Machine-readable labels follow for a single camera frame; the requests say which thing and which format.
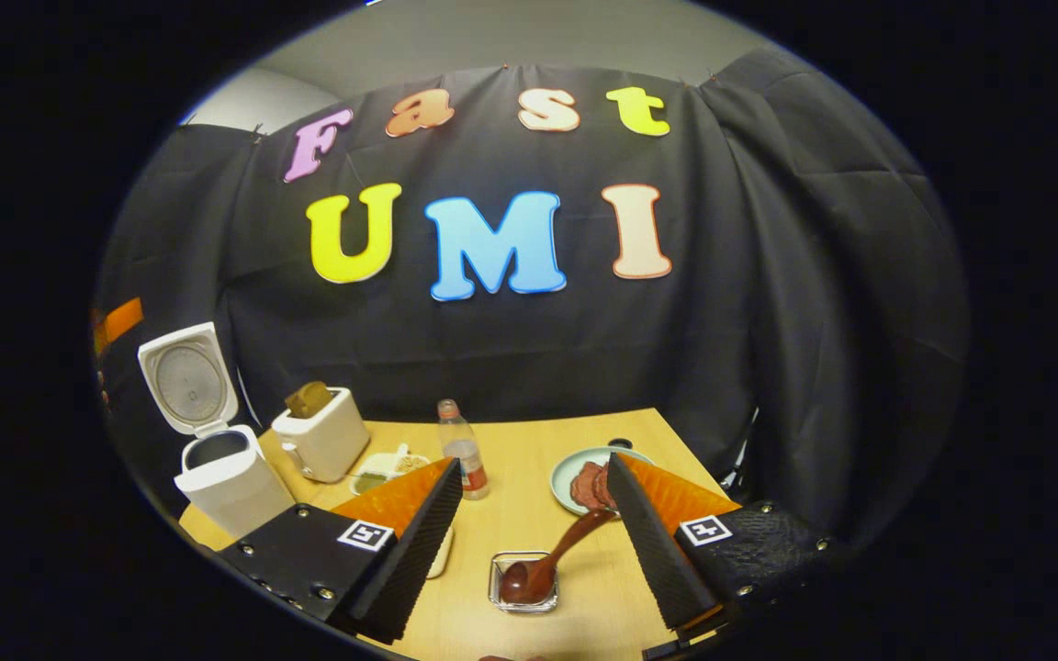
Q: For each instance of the brown bread slice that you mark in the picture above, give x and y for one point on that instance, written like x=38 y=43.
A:
x=309 y=399

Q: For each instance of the black backdrop cloth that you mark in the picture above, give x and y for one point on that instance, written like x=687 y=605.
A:
x=492 y=349

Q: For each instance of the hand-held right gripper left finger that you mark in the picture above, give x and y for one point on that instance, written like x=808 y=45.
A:
x=414 y=551

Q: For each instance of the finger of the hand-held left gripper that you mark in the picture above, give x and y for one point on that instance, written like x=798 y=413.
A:
x=120 y=321

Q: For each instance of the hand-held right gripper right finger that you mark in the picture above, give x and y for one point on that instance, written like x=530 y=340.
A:
x=653 y=551

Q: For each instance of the pale green plate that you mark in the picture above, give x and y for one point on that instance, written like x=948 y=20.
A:
x=566 y=473

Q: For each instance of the clear plastic water bottle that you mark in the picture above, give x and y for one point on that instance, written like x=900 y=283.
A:
x=467 y=459

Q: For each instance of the brown wooden spoon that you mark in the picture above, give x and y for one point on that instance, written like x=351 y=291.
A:
x=529 y=583

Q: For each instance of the white divided bean dish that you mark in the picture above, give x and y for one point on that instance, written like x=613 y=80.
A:
x=382 y=464

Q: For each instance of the silver chopstick holder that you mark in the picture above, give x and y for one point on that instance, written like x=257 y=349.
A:
x=496 y=588

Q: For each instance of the clear box of white rice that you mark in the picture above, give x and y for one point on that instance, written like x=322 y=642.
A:
x=442 y=551

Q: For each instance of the white toaster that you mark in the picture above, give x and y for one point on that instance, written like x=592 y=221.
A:
x=327 y=445

